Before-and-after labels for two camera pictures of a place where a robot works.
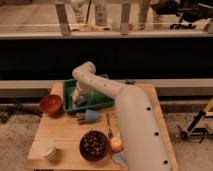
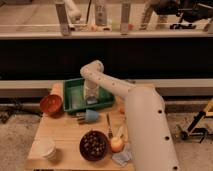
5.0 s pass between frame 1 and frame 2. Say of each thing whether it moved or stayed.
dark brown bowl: stayed
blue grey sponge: moved
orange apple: stayed
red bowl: stayed
